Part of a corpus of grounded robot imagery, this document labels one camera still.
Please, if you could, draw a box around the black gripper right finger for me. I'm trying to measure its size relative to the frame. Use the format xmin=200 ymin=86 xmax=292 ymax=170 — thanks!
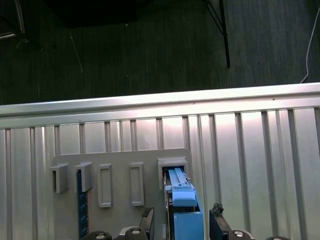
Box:
xmin=209 ymin=202 xmax=291 ymax=240

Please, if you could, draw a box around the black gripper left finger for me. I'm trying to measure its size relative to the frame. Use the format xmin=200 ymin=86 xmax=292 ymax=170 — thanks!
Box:
xmin=82 ymin=206 xmax=156 ymax=240

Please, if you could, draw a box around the hard disk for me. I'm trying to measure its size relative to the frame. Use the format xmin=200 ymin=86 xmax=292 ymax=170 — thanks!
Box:
xmin=161 ymin=167 xmax=205 ymax=240

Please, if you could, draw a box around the grey parts rack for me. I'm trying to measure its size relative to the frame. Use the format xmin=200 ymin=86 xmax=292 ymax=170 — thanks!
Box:
xmin=49 ymin=148 xmax=193 ymax=240

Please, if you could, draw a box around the thin black metal leg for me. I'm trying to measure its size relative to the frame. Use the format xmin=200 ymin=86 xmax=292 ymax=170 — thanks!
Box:
xmin=204 ymin=0 xmax=231 ymax=68

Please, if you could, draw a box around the white floor cable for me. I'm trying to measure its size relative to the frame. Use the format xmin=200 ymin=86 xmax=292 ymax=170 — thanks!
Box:
xmin=299 ymin=14 xmax=319 ymax=85

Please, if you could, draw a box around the grey metal frame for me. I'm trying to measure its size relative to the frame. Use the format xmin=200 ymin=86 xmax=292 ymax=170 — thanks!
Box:
xmin=0 ymin=0 xmax=27 ymax=40

